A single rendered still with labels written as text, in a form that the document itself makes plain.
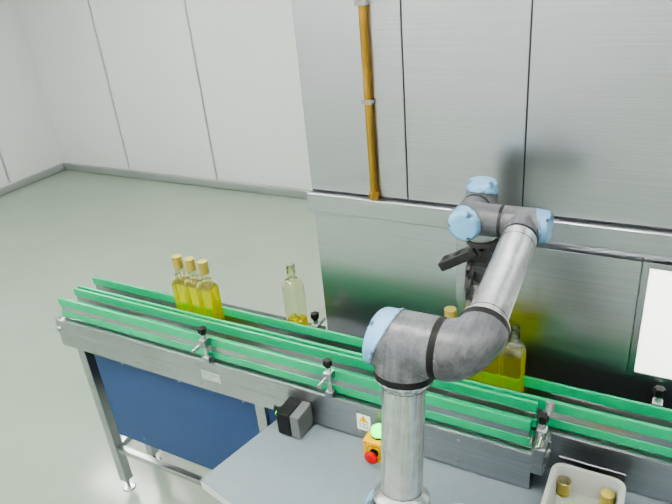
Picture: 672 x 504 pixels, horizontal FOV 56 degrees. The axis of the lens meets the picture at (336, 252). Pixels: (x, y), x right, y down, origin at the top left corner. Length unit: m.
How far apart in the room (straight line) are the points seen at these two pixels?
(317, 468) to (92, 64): 5.67
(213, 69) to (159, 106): 0.83
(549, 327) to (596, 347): 0.13
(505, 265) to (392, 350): 0.29
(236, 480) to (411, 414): 0.78
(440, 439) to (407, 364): 0.67
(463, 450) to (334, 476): 0.36
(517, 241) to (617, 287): 0.45
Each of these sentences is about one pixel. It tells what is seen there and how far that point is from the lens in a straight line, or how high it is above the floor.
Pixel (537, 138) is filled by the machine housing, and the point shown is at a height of 1.60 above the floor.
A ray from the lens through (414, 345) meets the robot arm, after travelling 1.14.
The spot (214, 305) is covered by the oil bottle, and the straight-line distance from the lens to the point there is 2.18.
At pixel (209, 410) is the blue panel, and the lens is 2.32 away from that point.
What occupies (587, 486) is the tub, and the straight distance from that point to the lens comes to 1.79.
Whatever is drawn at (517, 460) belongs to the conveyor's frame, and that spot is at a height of 0.84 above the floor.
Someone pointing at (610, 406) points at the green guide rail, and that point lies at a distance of 1.82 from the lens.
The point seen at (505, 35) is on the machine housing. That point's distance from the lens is 1.60.
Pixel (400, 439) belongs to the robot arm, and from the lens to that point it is 1.26.
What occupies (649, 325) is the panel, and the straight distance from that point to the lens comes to 1.77.
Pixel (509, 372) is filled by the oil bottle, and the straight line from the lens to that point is 1.75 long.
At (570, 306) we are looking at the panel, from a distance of 1.77.
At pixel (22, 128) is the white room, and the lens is 7.55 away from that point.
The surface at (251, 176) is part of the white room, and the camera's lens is 6.01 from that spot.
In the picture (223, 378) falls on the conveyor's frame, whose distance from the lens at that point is 2.12.
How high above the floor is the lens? 2.08
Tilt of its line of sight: 26 degrees down
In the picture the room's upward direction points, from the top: 6 degrees counter-clockwise
